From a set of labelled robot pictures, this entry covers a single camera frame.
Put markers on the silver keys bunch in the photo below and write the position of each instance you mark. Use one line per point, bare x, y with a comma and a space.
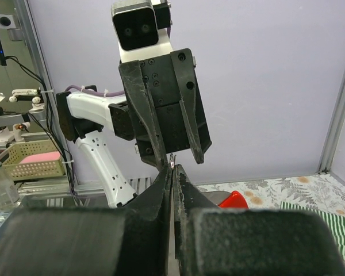
172, 160

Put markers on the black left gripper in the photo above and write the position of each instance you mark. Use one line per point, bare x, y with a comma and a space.
164, 106

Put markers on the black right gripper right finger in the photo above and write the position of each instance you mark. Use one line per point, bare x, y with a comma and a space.
210, 240

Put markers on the green white striped cloth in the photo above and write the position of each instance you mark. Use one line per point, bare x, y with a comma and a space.
335, 222

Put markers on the beige perforated basket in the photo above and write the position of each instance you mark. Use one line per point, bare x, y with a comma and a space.
11, 157

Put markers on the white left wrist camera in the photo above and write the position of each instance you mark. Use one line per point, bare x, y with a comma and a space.
142, 28

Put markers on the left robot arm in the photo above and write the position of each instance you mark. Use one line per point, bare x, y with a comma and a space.
82, 118

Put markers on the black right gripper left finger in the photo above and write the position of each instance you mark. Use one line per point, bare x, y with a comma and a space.
129, 240

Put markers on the clear plastic bottle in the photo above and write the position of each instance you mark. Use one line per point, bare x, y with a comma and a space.
9, 196

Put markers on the pink sponge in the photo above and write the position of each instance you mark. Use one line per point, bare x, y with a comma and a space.
42, 157

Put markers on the red handled carabiner keyring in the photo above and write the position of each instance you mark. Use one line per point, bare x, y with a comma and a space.
226, 199

